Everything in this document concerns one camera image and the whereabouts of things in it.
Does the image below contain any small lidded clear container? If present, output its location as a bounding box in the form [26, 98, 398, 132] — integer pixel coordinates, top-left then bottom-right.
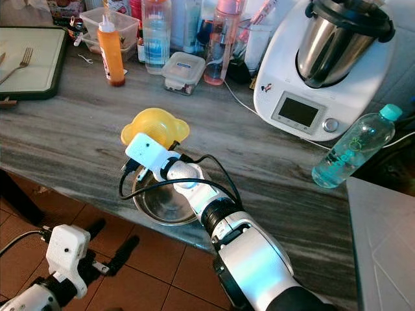
[161, 51, 207, 97]

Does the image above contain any pale green-rimmed cutting board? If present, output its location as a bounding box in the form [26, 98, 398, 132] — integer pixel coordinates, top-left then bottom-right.
[0, 27, 68, 102]

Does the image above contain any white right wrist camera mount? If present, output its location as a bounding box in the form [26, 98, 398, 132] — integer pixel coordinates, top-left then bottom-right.
[124, 132, 182, 181]

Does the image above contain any metal fork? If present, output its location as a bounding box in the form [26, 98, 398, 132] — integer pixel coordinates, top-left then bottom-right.
[0, 47, 35, 86]

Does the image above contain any clear teal-capped water bottle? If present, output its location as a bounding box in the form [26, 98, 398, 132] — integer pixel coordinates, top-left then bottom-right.
[311, 103, 405, 190]

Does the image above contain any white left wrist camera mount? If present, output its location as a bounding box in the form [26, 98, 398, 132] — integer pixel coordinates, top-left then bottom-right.
[50, 224, 92, 290]

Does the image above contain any white kitchen cooking machine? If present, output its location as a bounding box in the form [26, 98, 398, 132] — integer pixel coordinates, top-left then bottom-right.
[252, 0, 397, 143]

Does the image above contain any large clear plastic tub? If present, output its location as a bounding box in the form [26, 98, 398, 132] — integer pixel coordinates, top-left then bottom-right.
[80, 7, 141, 54]

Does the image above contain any yellow plastic bowl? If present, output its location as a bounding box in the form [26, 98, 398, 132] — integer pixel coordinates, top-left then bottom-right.
[120, 107, 191, 149]

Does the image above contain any white power cable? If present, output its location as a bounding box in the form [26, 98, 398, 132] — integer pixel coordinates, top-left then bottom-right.
[223, 80, 415, 151]

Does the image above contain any pink translucent drinking bottle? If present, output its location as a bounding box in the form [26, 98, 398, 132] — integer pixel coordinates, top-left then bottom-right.
[202, 0, 248, 87]

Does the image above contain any orange sauce squeeze bottle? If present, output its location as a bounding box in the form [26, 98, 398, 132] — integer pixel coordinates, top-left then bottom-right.
[97, 14, 126, 87]

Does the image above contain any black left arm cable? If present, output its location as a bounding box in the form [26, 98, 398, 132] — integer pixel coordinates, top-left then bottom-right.
[0, 229, 54, 257]

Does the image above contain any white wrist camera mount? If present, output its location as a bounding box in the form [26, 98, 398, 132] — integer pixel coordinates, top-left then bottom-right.
[124, 132, 182, 181]
[50, 224, 92, 290]

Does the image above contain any round metal bowl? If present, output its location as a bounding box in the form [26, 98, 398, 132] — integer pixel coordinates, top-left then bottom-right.
[131, 168, 209, 227]

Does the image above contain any clear tall plastic bottle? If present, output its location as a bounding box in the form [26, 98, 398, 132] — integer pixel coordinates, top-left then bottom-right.
[141, 0, 173, 75]

